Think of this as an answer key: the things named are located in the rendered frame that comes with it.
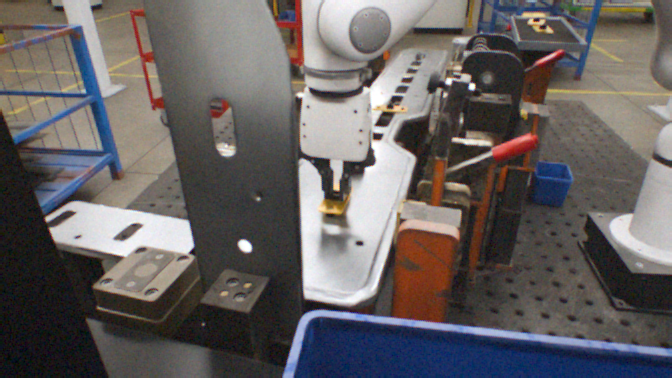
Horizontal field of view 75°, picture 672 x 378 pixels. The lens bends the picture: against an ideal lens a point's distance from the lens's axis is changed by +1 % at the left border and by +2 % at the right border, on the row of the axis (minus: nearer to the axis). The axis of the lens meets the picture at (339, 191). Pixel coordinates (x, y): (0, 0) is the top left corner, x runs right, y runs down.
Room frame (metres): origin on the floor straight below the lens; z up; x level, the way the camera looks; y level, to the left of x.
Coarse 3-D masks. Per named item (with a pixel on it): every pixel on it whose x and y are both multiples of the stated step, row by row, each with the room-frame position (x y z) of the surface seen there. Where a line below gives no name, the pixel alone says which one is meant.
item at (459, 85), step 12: (432, 84) 0.54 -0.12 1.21; (444, 84) 0.54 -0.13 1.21; (456, 84) 0.53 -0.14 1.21; (468, 84) 0.52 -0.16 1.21; (456, 96) 0.53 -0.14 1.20; (468, 96) 0.53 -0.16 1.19; (444, 108) 0.53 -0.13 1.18; (456, 108) 0.53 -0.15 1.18; (456, 120) 0.52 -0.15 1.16; (432, 156) 0.53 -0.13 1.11; (432, 168) 0.53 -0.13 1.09
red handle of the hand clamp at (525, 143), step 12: (504, 144) 0.52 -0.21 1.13; (516, 144) 0.51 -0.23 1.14; (528, 144) 0.51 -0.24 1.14; (480, 156) 0.53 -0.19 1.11; (492, 156) 0.52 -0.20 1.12; (504, 156) 0.51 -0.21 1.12; (456, 168) 0.53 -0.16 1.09; (468, 168) 0.53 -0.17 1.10; (480, 168) 0.52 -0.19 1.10; (444, 180) 0.54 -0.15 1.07
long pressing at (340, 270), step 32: (384, 96) 1.14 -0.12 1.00; (416, 96) 1.13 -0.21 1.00; (384, 128) 0.91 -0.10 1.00; (384, 160) 0.75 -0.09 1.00; (416, 160) 0.74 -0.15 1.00; (320, 192) 0.63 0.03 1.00; (384, 192) 0.63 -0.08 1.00; (320, 224) 0.53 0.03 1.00; (352, 224) 0.53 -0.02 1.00; (384, 224) 0.53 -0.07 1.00; (320, 256) 0.46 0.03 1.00; (352, 256) 0.46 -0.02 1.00; (384, 256) 0.45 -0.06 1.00; (320, 288) 0.40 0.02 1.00; (352, 288) 0.40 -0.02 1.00
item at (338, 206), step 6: (336, 186) 0.62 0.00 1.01; (336, 192) 0.59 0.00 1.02; (330, 198) 0.58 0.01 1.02; (336, 198) 0.58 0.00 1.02; (348, 198) 0.58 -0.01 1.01; (324, 204) 0.57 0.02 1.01; (330, 204) 0.57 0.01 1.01; (336, 204) 0.57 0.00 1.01; (342, 204) 0.57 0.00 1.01; (318, 210) 0.55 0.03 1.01; (324, 210) 0.55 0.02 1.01; (330, 210) 0.55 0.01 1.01; (336, 210) 0.55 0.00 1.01; (342, 210) 0.55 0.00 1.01
